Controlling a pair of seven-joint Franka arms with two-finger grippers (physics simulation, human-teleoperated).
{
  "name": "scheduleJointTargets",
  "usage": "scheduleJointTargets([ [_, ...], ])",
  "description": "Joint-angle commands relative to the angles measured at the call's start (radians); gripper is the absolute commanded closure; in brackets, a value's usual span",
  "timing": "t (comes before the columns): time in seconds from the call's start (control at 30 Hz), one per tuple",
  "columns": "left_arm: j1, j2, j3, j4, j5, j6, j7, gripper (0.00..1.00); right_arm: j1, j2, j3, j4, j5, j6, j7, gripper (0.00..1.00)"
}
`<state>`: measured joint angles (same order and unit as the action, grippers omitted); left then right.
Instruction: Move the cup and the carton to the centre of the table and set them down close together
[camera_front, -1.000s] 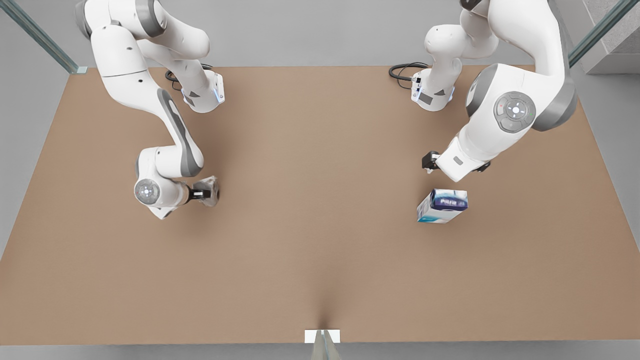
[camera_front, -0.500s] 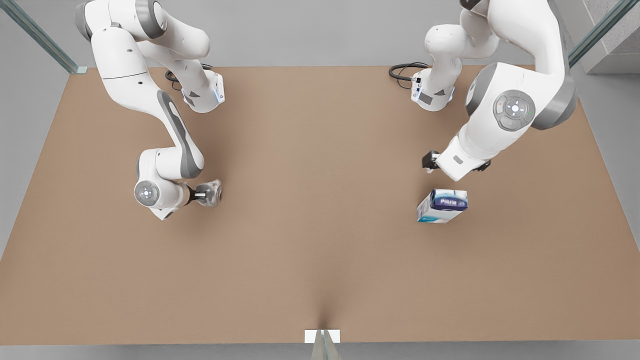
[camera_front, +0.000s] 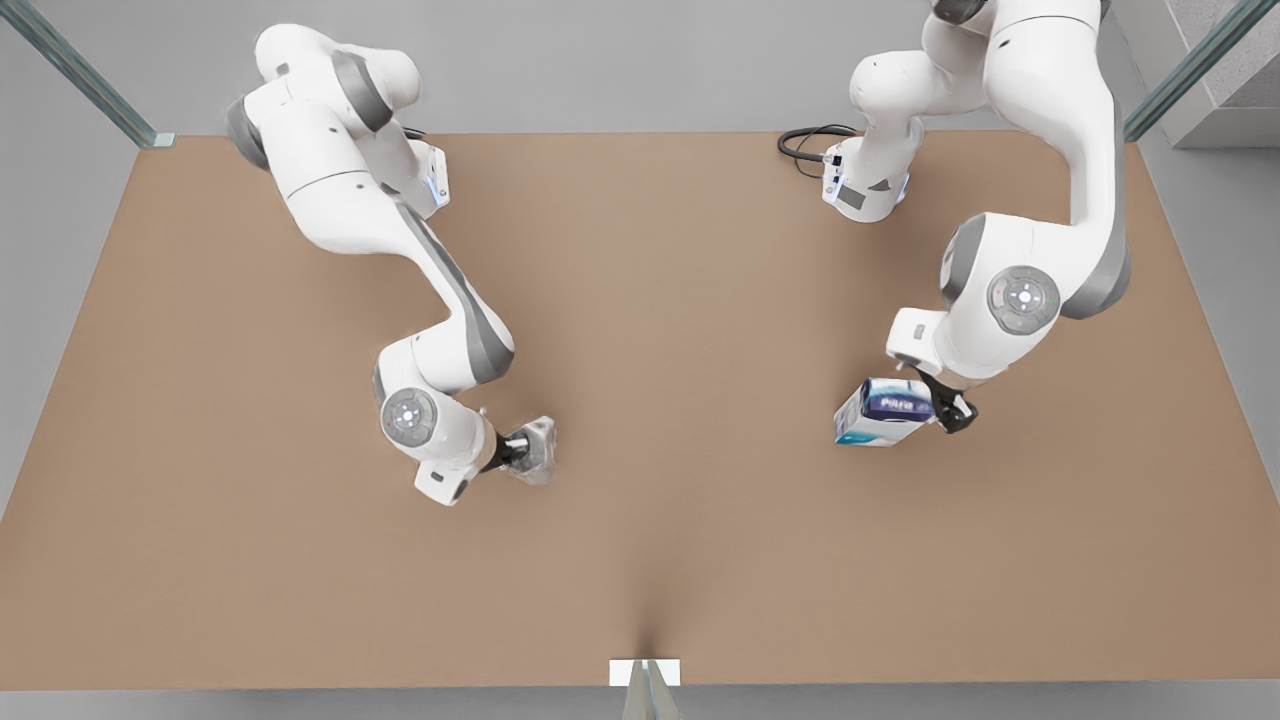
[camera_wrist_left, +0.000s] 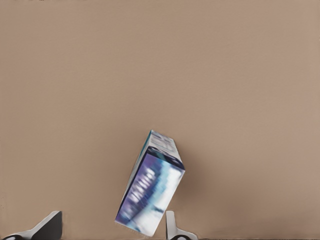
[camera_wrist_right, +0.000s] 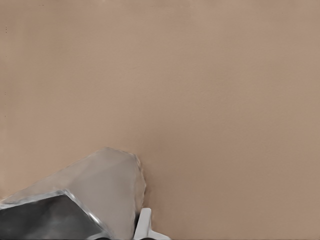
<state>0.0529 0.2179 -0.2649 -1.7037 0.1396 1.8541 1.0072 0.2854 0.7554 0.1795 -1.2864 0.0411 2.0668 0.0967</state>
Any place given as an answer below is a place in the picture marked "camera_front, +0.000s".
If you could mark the blue and white carton box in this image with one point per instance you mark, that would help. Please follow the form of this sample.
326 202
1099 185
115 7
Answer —
884 411

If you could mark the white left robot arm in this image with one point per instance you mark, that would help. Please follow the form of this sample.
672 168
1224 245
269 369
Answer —
1040 270

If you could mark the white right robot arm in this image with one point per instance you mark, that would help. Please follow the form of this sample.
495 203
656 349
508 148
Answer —
340 170

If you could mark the silver frame post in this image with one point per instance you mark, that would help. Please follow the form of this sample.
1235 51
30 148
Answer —
648 690
1190 65
85 72

